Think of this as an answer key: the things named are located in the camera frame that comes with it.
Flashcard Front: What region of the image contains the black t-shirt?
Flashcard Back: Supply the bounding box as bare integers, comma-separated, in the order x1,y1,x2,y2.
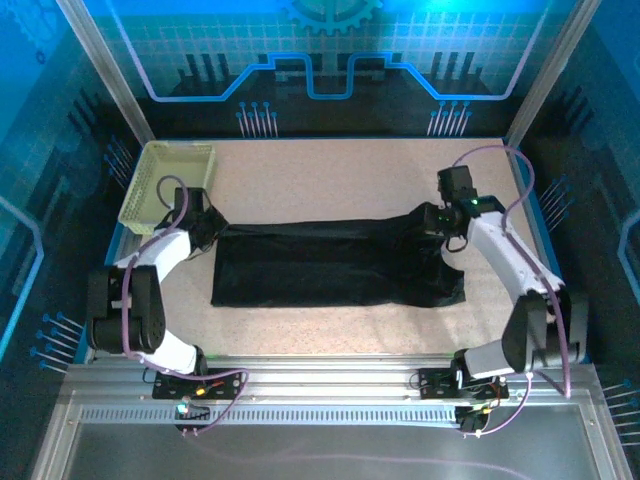
209,203,467,310

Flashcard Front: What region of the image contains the pale green perforated basket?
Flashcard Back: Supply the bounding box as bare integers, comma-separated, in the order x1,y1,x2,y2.
118,141,218,237

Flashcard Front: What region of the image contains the small black controller box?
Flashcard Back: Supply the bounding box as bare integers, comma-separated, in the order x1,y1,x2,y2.
457,405,485,434
173,402,212,435

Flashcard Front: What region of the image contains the steel shelf panel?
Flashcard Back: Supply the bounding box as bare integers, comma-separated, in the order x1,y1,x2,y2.
29,402,634,480

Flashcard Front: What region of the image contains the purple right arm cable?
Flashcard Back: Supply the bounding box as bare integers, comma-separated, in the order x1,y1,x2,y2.
451,144,575,440

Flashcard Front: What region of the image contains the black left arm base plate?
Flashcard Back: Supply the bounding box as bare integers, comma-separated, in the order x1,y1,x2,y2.
152,367,244,401

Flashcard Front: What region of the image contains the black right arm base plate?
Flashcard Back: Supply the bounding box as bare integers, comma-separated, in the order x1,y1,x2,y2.
417,367,510,401

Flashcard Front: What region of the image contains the aluminium frame post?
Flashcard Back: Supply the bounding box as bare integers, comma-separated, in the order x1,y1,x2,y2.
54,0,156,146
503,0,604,154

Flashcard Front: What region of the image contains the aluminium mounting rail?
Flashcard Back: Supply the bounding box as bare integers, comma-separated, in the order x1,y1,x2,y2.
64,352,601,409

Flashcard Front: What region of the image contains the slotted grey cable duct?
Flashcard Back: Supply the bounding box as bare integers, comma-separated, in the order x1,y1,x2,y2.
79,403,464,427

